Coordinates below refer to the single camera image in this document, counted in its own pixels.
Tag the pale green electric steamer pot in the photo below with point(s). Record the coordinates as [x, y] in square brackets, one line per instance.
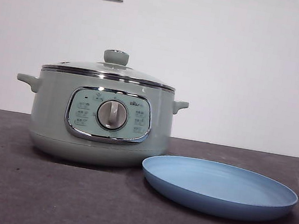
[54, 102]

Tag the blue round plate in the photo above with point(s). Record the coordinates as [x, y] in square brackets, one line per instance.
[211, 190]

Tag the glass lid with green knob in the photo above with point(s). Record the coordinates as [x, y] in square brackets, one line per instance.
[116, 57]

